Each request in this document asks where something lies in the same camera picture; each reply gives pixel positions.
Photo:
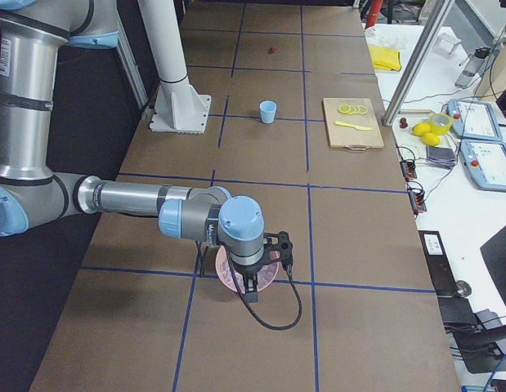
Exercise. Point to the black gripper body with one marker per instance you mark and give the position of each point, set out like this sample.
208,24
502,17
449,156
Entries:
247,272

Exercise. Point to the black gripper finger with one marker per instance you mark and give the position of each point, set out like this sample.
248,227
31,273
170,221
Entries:
251,297

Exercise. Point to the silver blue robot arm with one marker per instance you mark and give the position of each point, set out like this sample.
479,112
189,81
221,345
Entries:
31,194

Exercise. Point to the light blue plastic cup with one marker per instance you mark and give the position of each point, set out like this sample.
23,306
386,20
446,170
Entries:
267,110

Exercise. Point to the wooden cutting board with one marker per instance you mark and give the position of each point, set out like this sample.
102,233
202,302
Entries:
348,138

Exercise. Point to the yellow plastic knife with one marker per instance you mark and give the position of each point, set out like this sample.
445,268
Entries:
353,126

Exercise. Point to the orange black connector strip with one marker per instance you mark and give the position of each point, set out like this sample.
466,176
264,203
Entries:
408,169
416,197

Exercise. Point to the yellow lemon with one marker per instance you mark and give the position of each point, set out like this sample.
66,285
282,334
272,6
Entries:
421,128
430,139

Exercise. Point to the yellow tape roll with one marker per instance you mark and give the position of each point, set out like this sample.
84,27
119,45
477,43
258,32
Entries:
440,123

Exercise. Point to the black monitor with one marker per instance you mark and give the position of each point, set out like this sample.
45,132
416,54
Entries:
494,256

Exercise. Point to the yellow cloth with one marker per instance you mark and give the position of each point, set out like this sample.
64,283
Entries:
384,58

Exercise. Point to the robot teach pendant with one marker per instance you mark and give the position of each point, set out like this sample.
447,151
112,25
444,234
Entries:
485,161
473,119

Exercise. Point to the clear water bottle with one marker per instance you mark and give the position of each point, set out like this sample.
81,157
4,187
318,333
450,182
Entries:
472,65

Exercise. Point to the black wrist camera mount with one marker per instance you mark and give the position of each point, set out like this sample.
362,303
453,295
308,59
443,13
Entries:
278,248

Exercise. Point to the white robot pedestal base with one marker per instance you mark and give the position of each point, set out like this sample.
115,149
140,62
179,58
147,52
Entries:
178,107

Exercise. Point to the aluminium frame post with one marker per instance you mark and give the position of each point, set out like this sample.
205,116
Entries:
426,40

